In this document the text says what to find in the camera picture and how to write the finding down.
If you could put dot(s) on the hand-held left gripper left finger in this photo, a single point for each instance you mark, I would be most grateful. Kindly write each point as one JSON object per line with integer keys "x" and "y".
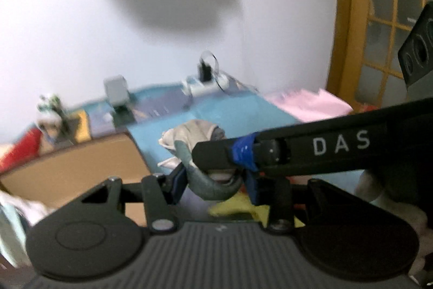
{"x": 178, "y": 184}

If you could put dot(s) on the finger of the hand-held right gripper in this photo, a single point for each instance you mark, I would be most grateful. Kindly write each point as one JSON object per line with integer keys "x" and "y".
{"x": 216, "y": 153}

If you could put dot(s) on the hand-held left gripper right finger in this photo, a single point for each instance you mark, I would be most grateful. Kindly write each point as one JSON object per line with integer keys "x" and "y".
{"x": 253, "y": 189}

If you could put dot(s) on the grey green sock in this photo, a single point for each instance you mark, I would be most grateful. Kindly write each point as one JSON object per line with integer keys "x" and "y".
{"x": 198, "y": 180}

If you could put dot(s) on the person's right hand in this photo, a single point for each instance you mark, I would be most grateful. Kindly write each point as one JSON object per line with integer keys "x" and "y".
{"x": 373, "y": 185}

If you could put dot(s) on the yellow cloth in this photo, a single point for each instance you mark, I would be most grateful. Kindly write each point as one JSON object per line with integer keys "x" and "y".
{"x": 236, "y": 211}

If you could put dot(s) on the blue purple striped blanket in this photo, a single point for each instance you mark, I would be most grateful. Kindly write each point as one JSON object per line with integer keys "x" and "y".
{"x": 220, "y": 109}

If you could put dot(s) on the pink cloth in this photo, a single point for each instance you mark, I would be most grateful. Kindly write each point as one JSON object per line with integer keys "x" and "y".
{"x": 307, "y": 104}

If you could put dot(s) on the black charger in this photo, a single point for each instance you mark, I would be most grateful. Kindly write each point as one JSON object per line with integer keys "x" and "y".
{"x": 204, "y": 70}

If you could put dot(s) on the white power strip with charger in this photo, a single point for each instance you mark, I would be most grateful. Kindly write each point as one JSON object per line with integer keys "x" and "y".
{"x": 216, "y": 65}

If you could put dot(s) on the cardboard box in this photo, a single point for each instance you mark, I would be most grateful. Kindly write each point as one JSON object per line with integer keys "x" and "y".
{"x": 84, "y": 160}

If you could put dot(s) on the grey box device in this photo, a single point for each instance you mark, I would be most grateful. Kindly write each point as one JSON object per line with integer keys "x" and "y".
{"x": 116, "y": 89}

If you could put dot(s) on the wooden glass pane door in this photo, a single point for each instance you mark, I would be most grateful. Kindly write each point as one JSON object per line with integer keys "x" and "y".
{"x": 348, "y": 21}

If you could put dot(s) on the white green toy figure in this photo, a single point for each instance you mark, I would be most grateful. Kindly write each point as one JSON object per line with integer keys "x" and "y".
{"x": 50, "y": 113}

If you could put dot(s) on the red cloth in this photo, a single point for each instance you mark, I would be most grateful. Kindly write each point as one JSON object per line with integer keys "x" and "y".
{"x": 20, "y": 150}

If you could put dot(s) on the white cloth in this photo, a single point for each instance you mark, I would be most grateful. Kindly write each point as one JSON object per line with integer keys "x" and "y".
{"x": 17, "y": 228}

